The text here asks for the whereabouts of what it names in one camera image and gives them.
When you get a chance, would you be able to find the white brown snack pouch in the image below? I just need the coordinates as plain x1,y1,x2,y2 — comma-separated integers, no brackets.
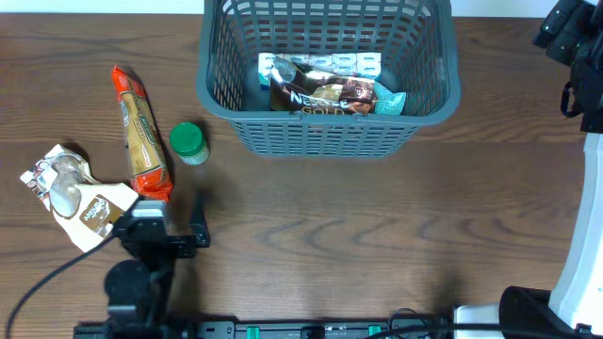
20,144,139,252

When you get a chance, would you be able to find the orange spaghetti packet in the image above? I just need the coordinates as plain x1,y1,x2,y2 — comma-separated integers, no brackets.
111,66,173,202

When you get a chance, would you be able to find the green lid jar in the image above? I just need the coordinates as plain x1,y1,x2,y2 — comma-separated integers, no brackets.
170,122,210,166

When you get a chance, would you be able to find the brown Nescafe Gold coffee bag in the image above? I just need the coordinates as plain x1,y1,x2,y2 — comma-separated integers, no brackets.
269,56,377,116

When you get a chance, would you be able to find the small teal tissue packet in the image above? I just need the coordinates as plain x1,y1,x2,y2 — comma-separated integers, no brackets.
374,82,407,116

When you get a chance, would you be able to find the tissue multipack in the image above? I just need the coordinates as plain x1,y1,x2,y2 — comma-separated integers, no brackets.
258,53,382,90

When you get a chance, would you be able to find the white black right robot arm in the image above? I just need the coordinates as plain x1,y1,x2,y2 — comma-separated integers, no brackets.
443,0,602,339

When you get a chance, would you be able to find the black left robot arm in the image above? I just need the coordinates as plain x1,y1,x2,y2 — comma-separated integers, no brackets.
105,195,210,338

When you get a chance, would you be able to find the grey plastic basket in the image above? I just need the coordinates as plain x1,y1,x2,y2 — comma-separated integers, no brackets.
197,0,461,157

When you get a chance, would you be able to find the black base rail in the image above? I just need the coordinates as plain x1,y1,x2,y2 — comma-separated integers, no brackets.
73,308,546,339

